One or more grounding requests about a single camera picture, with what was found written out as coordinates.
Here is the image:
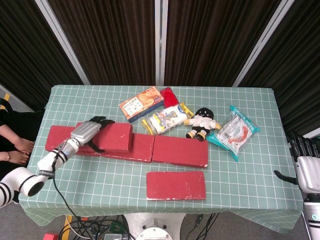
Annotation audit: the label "red brick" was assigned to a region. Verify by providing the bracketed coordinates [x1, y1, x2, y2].
[44, 125, 78, 152]
[151, 134, 209, 169]
[145, 170, 207, 201]
[74, 121, 134, 154]
[74, 133, 155, 163]

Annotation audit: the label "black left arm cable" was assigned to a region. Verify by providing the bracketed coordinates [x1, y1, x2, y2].
[51, 147, 83, 226]

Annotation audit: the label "silver white robot base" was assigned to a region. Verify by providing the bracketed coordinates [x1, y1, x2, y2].
[124, 212, 187, 240]

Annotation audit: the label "red packet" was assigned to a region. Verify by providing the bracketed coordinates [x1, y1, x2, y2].
[159, 86, 180, 107]

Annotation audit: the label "black white plush doll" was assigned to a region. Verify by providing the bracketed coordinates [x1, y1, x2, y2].
[184, 107, 223, 141]

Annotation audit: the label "teal snack package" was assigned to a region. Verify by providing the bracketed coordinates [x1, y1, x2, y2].
[206, 104, 261, 163]

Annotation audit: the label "dark partition screen panel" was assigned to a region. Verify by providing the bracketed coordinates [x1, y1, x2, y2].
[232, 0, 320, 148]
[159, 0, 283, 87]
[47, 0, 161, 86]
[0, 0, 91, 118]

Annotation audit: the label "yellow snack wrapper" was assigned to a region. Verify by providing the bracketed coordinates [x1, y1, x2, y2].
[140, 117, 155, 136]
[179, 101, 195, 119]

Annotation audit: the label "white roll package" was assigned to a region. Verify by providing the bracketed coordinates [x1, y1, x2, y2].
[148, 105, 188, 136]

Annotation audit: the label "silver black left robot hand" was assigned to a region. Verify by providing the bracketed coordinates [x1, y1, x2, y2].
[70, 115, 116, 154]

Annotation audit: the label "clear package with red print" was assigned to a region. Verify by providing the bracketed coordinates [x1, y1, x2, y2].
[216, 112, 253, 152]

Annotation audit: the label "orange blue cracker box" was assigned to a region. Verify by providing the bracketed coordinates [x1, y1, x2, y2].
[118, 86, 165, 123]

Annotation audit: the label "green checkered tablecloth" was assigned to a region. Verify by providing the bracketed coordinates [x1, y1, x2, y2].
[18, 84, 305, 233]

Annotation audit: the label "black floor cables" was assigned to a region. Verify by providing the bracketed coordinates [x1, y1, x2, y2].
[192, 212, 221, 240]

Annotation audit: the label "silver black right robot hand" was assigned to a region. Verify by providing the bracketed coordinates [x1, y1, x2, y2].
[273, 132, 320, 195]

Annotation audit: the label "seated person in black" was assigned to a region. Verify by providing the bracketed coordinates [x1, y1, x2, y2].
[0, 98, 45, 176]

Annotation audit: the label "tangled floor cable bundle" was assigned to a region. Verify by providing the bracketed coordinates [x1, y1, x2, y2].
[67, 213, 131, 240]

